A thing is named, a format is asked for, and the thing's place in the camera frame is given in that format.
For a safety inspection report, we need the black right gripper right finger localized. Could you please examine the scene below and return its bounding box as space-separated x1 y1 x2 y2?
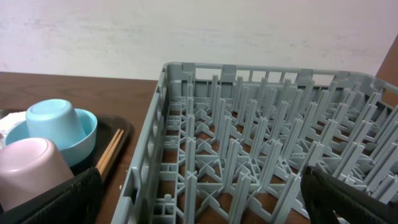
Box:
300 166 397 223

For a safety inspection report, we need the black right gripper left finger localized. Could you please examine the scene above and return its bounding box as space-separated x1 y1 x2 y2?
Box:
1 167 103 224

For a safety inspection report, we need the white napkin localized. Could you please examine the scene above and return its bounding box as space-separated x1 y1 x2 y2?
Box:
1 111 26 149

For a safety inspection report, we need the grey dishwasher rack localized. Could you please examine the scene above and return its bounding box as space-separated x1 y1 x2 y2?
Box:
112 62 397 223

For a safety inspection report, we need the light blue bowl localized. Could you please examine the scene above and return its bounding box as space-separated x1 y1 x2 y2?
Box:
4 108 99 167

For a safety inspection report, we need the wooden chopstick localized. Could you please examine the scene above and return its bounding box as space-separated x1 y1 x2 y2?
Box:
98 130 124 175
96 129 121 170

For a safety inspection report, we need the dark brown tray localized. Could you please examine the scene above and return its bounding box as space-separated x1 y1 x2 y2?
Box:
0 108 133 183

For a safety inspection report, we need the light blue cup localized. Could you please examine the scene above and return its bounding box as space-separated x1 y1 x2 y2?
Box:
25 99 86 149

